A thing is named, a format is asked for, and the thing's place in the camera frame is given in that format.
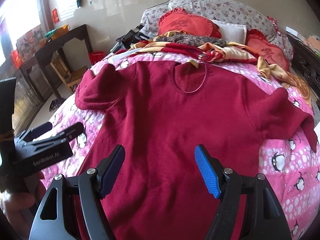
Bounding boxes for dark slippers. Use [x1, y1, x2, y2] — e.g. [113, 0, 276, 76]
[49, 98, 66, 113]

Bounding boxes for dark wooden desk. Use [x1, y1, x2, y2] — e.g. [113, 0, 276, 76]
[11, 24, 94, 136]

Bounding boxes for dark carved bed frame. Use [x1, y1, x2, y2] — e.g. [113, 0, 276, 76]
[286, 33, 319, 90]

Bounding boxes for grey furry cloth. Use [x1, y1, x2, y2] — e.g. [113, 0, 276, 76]
[153, 32, 227, 47]

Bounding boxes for yellow basket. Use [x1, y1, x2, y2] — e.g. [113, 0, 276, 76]
[45, 24, 71, 41]

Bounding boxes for dark red fleece sweater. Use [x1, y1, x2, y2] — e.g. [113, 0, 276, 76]
[75, 61, 317, 239]

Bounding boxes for red waste bin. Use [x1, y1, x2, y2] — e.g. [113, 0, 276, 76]
[88, 51, 106, 65]

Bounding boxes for white small pillow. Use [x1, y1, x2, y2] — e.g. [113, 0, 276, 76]
[212, 20, 247, 44]

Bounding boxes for red yellow patterned blanket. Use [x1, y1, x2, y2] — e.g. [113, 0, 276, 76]
[117, 39, 311, 105]

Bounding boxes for window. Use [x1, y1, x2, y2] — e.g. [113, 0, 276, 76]
[1, 0, 41, 64]

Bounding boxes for small wooden chair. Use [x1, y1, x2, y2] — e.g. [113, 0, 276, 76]
[50, 56, 88, 93]

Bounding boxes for red wall sticker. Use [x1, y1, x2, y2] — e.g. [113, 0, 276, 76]
[52, 8, 60, 24]

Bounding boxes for person's left hand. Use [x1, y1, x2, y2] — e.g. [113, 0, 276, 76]
[1, 171, 46, 238]

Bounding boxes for red heart cushion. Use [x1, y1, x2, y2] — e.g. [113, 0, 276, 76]
[245, 29, 290, 70]
[158, 8, 222, 38]

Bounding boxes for black tripod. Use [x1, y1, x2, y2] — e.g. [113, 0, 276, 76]
[110, 23, 149, 53]

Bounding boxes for floral grey pillow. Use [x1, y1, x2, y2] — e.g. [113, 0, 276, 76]
[141, 0, 293, 61]

